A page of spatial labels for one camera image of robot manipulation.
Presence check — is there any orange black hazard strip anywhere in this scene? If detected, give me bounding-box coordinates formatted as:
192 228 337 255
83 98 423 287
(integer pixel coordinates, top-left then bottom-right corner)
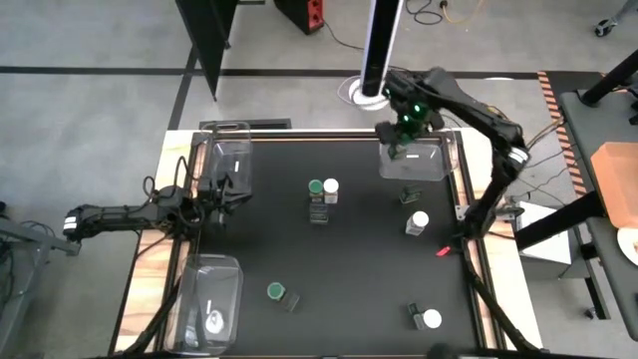
536 71 590 198

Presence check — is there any white-lid bagel seasoning jar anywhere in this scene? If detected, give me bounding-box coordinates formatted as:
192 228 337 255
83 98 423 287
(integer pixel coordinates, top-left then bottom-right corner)
404 209 431 237
421 307 444 330
322 178 341 205

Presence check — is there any clear plastic bin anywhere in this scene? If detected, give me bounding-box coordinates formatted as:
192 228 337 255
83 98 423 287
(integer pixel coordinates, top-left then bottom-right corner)
166 253 245 356
201 121 254 200
378 129 458 182

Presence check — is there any black beam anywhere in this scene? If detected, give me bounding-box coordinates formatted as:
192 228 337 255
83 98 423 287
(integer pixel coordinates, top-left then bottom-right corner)
579 48 638 108
514 190 607 251

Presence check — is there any office chair base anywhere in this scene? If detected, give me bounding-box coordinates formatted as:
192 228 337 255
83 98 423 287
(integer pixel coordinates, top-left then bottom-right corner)
593 0 638 39

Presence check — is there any coiled black cable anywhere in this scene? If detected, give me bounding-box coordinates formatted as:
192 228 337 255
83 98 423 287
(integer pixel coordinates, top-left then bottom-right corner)
404 0 445 26

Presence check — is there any green-lid glass spice jar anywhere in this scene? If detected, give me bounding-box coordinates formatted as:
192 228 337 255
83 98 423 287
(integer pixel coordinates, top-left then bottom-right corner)
265 281 287 302
307 179 326 204

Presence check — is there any black rig strut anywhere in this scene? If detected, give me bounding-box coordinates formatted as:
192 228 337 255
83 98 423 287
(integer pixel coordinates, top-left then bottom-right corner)
461 238 540 354
122 278 186 358

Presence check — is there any black and red box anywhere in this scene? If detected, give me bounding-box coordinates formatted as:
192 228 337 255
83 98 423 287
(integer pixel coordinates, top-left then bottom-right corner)
272 0 326 36

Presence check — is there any yellow floor cable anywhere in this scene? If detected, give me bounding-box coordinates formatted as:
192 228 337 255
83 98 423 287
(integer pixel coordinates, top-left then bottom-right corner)
441 0 485 26

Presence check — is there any white round object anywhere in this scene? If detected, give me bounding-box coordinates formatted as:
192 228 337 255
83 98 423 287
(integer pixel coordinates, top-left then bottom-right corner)
204 309 226 334

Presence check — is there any white plate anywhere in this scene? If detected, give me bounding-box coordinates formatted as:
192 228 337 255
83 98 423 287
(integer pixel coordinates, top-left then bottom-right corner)
616 226 638 268

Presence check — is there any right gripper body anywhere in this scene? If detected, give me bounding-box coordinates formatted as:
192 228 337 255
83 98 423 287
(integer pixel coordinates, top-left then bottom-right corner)
394 97 443 146

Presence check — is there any black pole with white base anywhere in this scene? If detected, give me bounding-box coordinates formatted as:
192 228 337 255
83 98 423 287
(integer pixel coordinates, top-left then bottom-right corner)
347 0 406 112

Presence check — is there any black divider panel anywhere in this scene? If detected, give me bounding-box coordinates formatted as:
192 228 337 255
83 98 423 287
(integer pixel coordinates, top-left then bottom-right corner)
173 0 240 103

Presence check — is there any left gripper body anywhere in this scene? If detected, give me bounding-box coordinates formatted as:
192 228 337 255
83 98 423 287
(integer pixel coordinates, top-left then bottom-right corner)
197 183 229 224

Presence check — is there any grey side table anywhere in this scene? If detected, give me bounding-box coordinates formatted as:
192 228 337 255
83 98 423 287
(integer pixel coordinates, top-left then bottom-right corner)
557 88 638 343

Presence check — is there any orange box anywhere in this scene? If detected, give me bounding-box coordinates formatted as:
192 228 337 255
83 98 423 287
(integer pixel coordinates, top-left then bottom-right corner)
590 141 638 230

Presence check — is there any white box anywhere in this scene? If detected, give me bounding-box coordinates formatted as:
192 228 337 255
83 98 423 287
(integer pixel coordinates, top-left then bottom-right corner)
512 200 574 266

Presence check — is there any white floor cable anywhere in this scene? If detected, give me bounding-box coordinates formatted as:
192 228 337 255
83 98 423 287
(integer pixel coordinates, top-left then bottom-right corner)
337 74 365 107

